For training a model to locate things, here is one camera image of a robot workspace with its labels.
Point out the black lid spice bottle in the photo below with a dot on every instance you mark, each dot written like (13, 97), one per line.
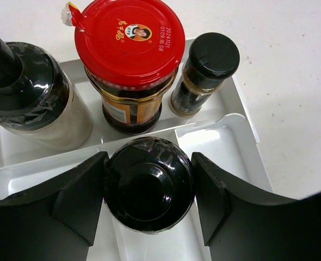
(212, 58)

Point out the white plastic organizer tray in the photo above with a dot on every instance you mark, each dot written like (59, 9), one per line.
(222, 131)

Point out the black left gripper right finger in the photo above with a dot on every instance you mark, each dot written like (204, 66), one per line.
(240, 221)

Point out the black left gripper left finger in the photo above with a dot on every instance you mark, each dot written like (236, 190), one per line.
(56, 219)

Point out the white powder black cap bottle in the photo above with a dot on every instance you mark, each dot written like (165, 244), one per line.
(37, 99)

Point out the black knob cap bottle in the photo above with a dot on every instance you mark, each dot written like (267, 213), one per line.
(148, 184)

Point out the red lid sauce jar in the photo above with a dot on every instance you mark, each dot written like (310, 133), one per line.
(131, 52)

